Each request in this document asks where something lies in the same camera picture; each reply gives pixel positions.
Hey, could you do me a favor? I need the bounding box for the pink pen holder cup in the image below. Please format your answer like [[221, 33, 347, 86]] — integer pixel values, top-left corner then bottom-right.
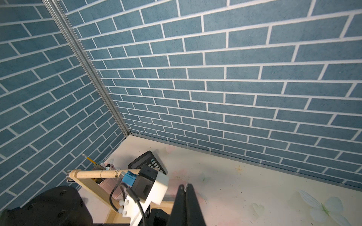
[[82, 153, 123, 200]]

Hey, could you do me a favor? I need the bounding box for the wooden jewelry display stand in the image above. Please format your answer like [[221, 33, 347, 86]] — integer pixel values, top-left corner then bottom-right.
[[68, 169, 174, 226]]

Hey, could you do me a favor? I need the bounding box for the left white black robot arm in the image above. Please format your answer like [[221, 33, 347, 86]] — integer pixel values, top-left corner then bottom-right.
[[1, 186, 95, 226]]

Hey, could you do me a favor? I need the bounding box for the black calculator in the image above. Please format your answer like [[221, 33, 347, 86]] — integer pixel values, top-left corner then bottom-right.
[[128, 150, 167, 175]]

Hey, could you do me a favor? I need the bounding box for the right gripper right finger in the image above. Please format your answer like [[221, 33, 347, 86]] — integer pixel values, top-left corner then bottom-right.
[[185, 184, 206, 226]]

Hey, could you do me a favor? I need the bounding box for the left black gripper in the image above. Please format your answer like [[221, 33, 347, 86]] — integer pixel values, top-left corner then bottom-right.
[[146, 209, 170, 226]]

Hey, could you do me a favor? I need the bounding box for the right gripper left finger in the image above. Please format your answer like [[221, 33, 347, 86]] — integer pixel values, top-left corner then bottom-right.
[[167, 184, 187, 226]]

